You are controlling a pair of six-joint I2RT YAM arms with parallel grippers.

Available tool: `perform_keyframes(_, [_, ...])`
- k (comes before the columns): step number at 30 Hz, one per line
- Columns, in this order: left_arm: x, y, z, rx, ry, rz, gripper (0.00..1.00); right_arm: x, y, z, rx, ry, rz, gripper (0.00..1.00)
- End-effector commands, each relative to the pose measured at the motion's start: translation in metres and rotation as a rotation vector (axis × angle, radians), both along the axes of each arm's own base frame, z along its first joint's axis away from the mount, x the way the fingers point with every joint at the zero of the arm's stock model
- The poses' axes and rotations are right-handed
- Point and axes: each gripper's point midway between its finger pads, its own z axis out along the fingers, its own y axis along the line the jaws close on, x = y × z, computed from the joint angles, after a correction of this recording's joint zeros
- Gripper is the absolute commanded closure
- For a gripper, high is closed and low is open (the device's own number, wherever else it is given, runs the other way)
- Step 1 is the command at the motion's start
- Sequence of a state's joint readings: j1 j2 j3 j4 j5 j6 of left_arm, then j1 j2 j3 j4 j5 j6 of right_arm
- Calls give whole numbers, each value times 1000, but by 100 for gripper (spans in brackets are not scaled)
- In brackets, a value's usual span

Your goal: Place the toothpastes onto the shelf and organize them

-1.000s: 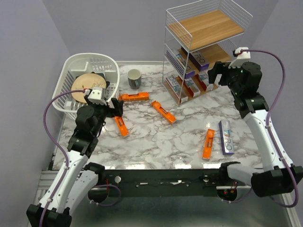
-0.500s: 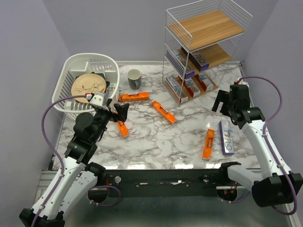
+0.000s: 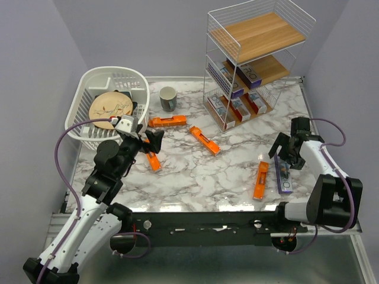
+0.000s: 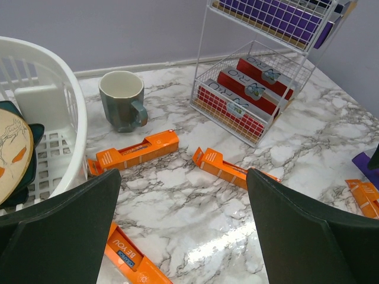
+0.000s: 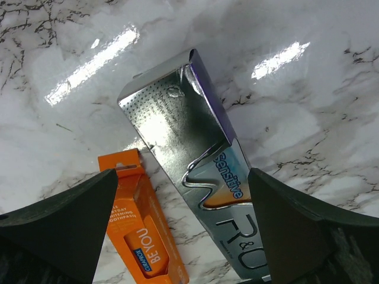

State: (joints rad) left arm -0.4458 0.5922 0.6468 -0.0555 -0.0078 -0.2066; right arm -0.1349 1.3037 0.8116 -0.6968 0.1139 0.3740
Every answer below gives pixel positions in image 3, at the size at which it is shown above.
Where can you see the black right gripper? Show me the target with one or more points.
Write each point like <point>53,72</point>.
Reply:
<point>282,139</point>

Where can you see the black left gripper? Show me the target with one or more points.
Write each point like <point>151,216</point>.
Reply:
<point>156,139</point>

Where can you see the purple silver toothpaste box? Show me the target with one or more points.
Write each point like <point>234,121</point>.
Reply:
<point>243,76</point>
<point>225,80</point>
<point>284,181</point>

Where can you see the orange toothpaste box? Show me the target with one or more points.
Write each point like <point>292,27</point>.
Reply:
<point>175,120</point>
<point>154,162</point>
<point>259,189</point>
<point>210,145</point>

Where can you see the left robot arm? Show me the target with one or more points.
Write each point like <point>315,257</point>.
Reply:
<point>96,218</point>

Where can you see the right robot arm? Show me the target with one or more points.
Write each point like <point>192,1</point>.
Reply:
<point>335,199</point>

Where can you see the dark green ceramic mug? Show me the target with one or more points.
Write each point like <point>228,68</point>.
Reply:
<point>168,98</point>

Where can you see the beige painted plate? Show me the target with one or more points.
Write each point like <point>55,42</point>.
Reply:
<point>110,104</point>

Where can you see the white plastic dish basket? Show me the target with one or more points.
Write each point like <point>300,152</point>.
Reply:
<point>95,82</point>

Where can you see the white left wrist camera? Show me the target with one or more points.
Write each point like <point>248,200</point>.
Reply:
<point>127,125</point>

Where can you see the white wire wooden shelf rack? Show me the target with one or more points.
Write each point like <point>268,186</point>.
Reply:
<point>268,35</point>

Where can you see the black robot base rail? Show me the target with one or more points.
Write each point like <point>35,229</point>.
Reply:
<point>202,229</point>

